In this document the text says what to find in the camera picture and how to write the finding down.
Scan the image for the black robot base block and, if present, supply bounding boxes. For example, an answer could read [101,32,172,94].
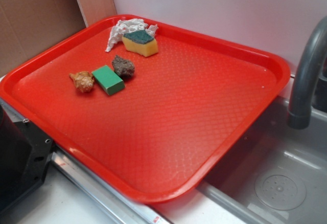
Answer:
[1,108,54,214]

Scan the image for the brown cardboard panel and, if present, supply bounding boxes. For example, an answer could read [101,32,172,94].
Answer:
[1,0,85,76]

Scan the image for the crumpled white cloth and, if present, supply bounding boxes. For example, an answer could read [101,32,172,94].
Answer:
[105,18,158,53]

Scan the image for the yellow sponge green scrubber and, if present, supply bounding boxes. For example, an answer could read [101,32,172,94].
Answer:
[122,30,159,57]

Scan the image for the tan spiral seashell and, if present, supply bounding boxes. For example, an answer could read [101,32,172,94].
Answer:
[69,71,95,93]

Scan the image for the grey brown rock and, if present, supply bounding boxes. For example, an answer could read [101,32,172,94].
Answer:
[111,55,135,79]

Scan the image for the green rectangular block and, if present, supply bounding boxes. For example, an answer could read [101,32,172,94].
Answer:
[92,65,125,96]

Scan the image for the red plastic tray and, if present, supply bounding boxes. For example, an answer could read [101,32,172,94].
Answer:
[1,15,290,204]

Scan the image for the grey curved faucet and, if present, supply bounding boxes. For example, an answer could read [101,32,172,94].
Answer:
[287,17,326,129]

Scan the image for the grey plastic sink basin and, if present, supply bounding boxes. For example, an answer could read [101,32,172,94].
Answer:
[198,84,326,223]

